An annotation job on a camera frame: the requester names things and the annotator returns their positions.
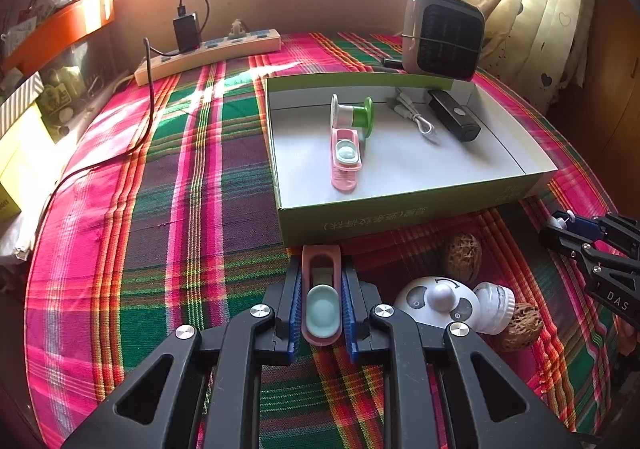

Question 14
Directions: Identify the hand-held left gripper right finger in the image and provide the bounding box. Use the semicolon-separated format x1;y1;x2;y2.
340;265;583;449

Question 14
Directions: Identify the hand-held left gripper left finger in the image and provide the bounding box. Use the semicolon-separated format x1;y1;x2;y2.
60;265;305;449

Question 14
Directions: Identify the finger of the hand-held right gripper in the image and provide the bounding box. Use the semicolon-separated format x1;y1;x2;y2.
570;213;640;257
540;224;640;280

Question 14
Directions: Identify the pink plastic clip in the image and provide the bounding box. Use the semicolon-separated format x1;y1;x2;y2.
330;127;361;192
300;245;346;346

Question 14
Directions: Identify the white round dome gadget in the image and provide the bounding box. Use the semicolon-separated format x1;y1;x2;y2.
393;275;482;330

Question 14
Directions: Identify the small white jar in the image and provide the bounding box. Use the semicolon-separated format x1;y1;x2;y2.
472;281;516;335

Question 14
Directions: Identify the brown walnut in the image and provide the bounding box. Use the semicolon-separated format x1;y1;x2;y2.
495;303;544;354
445;232;483;285

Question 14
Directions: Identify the green white cardboard box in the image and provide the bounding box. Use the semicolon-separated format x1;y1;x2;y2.
265;70;559;248

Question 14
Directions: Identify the black rectangular device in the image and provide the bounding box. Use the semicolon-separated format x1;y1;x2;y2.
426;89;482;143

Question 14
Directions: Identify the white cable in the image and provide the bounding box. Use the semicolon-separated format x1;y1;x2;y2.
387;88;438;142

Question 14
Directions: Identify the white stand with green base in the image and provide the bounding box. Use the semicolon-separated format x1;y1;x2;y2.
330;95;375;140

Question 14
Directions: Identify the cream heart print curtain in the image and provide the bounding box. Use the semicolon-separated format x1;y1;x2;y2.
445;0;608;104

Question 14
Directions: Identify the grey space heater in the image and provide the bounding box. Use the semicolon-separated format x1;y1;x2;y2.
402;0;487;82

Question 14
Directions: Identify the beige power strip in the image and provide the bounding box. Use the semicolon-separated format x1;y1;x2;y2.
134;29;282;86

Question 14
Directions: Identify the white board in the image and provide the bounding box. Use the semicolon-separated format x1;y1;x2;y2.
0;214;41;262

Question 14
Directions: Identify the black charger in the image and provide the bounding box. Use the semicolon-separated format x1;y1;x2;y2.
172;13;201;53

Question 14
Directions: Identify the yellow cardboard box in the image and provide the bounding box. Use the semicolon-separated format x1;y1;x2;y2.
0;104;56;225

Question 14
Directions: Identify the clear plastic storage box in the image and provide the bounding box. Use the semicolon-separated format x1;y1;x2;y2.
40;41;108;137

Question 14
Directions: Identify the striped cardboard box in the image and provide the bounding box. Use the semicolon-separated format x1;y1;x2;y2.
0;73;46;137

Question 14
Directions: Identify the orange tray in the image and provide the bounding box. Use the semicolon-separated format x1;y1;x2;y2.
0;0;116;74

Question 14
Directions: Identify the black power cable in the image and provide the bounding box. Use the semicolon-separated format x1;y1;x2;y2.
47;38;157;202

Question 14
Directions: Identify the black charger cable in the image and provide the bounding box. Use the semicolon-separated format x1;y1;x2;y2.
177;0;211;50

